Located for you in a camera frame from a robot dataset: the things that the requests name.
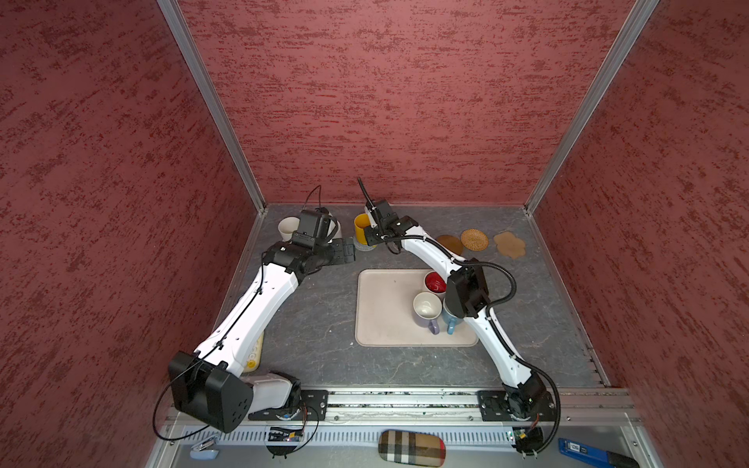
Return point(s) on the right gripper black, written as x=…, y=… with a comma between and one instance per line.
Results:
x=371, y=233

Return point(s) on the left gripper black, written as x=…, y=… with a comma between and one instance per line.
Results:
x=337, y=246

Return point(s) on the yellow mug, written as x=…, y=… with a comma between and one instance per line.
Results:
x=361, y=223

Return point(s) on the cream white mug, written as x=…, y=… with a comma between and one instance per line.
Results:
x=287, y=227

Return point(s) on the grey woven round coaster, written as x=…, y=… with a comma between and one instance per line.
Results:
x=363, y=248

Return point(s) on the white speckled mug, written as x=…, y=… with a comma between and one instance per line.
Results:
x=335, y=230

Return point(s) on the brown cork round coaster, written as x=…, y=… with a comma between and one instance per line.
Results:
x=451, y=243

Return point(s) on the brown wooden flower coaster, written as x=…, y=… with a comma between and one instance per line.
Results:
x=509, y=245

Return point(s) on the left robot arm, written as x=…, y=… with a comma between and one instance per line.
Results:
x=207, y=384

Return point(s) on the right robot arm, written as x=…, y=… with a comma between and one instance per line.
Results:
x=469, y=300

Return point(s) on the red inside white mug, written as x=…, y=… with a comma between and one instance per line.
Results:
x=434, y=284

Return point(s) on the beige rectangular tray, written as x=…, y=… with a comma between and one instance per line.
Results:
x=385, y=316

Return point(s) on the light blue mug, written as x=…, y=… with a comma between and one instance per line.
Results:
x=450, y=319

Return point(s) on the cream calculator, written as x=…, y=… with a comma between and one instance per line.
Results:
x=254, y=359

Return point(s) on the left circuit board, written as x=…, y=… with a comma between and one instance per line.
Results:
x=285, y=435

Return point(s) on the circuit board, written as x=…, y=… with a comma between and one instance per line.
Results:
x=285, y=435
x=526, y=439

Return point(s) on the plaid glasses case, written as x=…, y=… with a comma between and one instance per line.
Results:
x=412, y=448

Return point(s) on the small stapler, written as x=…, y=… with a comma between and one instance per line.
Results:
x=205, y=450

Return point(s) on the right circuit board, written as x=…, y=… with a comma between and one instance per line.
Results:
x=526, y=439

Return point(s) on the blue tool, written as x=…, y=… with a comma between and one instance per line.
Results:
x=594, y=456

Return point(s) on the lavender handle mug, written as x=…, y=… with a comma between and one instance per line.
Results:
x=427, y=309

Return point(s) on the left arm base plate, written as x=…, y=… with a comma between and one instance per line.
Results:
x=301, y=405

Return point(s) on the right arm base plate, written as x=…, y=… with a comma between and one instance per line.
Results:
x=494, y=407

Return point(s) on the aluminium rail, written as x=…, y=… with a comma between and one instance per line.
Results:
x=454, y=405

